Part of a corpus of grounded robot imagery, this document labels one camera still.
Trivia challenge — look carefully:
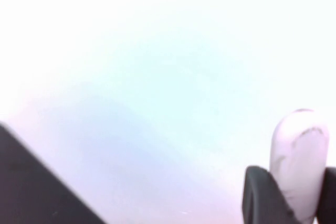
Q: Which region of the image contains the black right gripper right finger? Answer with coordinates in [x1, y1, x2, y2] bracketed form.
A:
[316, 166, 336, 224]

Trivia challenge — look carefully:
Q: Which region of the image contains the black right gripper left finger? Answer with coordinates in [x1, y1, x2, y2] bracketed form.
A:
[241, 165, 300, 224]

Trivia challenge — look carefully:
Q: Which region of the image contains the pink plastic spoon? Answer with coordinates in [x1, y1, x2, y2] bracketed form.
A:
[269, 108, 330, 222]

